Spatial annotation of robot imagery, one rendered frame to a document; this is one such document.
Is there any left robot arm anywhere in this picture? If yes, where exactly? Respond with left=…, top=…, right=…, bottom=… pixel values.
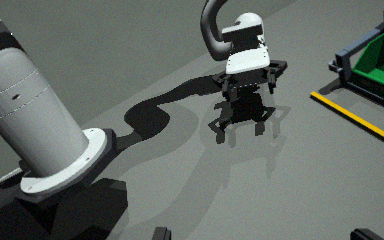
left=0, top=0, right=265, bottom=196

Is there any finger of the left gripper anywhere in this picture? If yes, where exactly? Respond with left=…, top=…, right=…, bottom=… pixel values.
left=261, top=60, right=288, bottom=94
left=212, top=70, right=238, bottom=102

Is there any yellow bar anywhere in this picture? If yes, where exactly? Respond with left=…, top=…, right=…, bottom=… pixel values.
left=310, top=92, right=384, bottom=140

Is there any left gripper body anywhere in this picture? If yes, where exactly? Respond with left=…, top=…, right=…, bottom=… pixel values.
left=225, top=41, right=270, bottom=89

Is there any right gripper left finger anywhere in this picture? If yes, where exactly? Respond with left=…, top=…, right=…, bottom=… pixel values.
left=152, top=227, right=171, bottom=240

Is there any green open bin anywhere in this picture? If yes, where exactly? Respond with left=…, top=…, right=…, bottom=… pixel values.
left=352, top=33, right=384, bottom=97

